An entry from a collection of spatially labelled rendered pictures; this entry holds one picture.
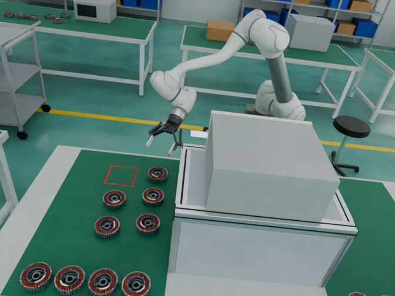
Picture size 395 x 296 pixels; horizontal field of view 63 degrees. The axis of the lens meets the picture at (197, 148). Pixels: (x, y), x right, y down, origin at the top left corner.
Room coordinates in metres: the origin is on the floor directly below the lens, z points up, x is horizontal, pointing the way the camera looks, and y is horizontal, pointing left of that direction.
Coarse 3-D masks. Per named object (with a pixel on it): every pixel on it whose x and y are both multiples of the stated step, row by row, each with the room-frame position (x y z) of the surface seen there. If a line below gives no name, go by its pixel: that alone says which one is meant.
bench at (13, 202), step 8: (0, 136) 1.56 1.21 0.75; (8, 136) 1.63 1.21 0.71; (0, 144) 1.53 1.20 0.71; (0, 152) 1.56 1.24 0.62; (0, 160) 1.54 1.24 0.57; (0, 168) 1.54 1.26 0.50; (8, 168) 1.59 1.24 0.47; (0, 176) 1.54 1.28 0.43; (8, 176) 1.57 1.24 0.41; (8, 184) 1.55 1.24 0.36; (8, 192) 1.54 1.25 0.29; (8, 200) 1.54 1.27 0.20; (16, 200) 1.58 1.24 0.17; (8, 208) 1.48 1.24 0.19; (0, 216) 1.40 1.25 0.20; (0, 224) 1.36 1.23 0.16
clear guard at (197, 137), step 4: (192, 132) 1.42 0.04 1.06; (196, 132) 1.43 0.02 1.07; (200, 132) 1.43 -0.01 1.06; (204, 132) 1.44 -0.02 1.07; (192, 136) 1.38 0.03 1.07; (196, 136) 1.39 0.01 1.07; (200, 136) 1.39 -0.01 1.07; (204, 136) 1.40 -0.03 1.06; (192, 140) 1.35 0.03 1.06; (196, 140) 1.35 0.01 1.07; (200, 140) 1.36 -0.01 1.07; (204, 140) 1.36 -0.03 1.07; (200, 144) 1.32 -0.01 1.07; (204, 144) 1.32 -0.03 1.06
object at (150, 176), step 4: (152, 168) 1.42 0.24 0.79; (156, 168) 1.43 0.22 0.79; (160, 168) 1.43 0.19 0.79; (148, 172) 1.38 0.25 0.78; (152, 172) 1.40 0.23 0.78; (156, 172) 1.40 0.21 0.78; (160, 172) 1.42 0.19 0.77; (164, 172) 1.40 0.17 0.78; (148, 176) 1.36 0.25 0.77; (152, 176) 1.35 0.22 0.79; (156, 176) 1.36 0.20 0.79; (160, 176) 1.36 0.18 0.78; (164, 176) 1.37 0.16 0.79; (152, 180) 1.34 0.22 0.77; (156, 180) 1.34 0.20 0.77; (160, 180) 1.34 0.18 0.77; (164, 180) 1.36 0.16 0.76
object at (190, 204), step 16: (192, 144) 1.24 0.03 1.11; (192, 160) 1.12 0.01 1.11; (192, 176) 1.01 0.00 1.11; (176, 192) 0.91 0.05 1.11; (192, 192) 0.92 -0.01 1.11; (336, 192) 1.04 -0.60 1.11; (176, 208) 0.82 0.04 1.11; (192, 208) 0.83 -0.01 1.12; (336, 208) 0.94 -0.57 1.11; (224, 224) 0.81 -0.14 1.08; (240, 224) 0.81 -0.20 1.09; (256, 224) 0.82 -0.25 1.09; (272, 224) 0.82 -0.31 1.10; (288, 224) 0.82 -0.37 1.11; (304, 224) 0.83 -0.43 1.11; (320, 224) 0.84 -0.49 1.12; (336, 224) 0.86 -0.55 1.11; (352, 224) 0.87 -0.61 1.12
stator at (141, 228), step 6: (144, 216) 1.06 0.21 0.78; (150, 216) 1.06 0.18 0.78; (156, 216) 1.07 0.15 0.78; (138, 222) 1.01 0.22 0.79; (150, 222) 1.03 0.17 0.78; (156, 222) 1.03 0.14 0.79; (138, 228) 0.99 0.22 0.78; (144, 228) 0.98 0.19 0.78; (150, 228) 0.99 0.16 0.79; (156, 228) 1.00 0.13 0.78; (144, 234) 0.97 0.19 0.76; (150, 234) 0.98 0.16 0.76
